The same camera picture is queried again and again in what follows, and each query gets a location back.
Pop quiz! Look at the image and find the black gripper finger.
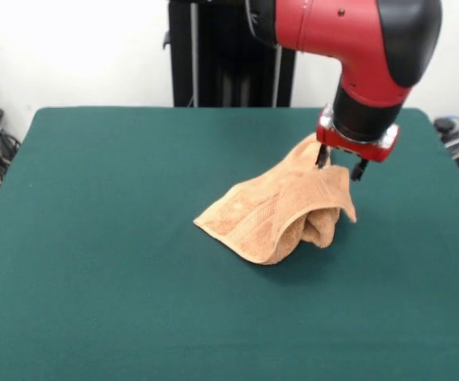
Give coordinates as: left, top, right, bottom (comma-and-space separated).
350, 158, 370, 183
314, 144, 330, 170

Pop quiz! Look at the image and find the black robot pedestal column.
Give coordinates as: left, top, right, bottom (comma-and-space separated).
162, 0, 296, 108

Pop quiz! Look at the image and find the tan terry towel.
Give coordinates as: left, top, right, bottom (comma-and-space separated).
193, 133, 358, 266

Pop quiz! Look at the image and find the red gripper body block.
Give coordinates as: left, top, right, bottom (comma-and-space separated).
315, 103, 400, 164

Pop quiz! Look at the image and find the dark green table cloth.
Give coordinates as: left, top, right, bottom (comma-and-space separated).
0, 106, 459, 381

